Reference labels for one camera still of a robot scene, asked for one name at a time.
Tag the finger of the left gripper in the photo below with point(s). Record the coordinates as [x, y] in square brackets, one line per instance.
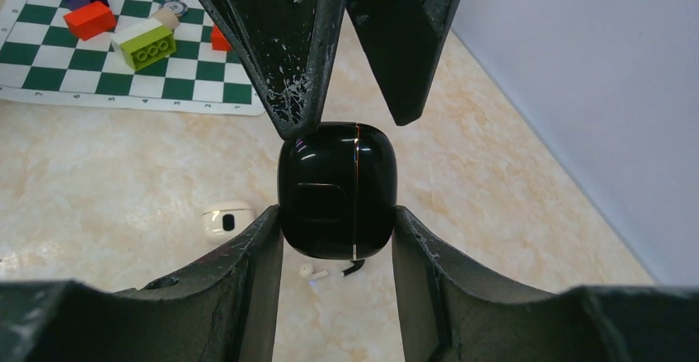
[287, 48]
[403, 41]

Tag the black earbud charging case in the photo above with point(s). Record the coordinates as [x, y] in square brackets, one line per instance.
[337, 191]

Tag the red toy block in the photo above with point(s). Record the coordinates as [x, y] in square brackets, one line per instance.
[91, 20]
[218, 40]

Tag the poker chip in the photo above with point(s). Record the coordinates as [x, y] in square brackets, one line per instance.
[178, 7]

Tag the tan wooden cylinder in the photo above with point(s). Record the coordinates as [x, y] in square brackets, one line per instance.
[167, 17]

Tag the white earbud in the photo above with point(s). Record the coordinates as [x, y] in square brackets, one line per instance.
[308, 272]

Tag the green white lego brick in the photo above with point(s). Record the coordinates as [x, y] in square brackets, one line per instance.
[143, 44]

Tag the green white chessboard mat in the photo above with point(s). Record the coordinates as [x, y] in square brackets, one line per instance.
[42, 62]

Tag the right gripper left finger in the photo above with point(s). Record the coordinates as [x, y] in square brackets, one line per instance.
[221, 307]

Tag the black earbud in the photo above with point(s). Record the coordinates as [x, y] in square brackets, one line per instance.
[355, 266]

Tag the white earbud charging case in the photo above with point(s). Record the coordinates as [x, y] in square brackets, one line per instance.
[223, 221]

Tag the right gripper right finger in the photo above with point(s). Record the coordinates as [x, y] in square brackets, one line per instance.
[452, 308]

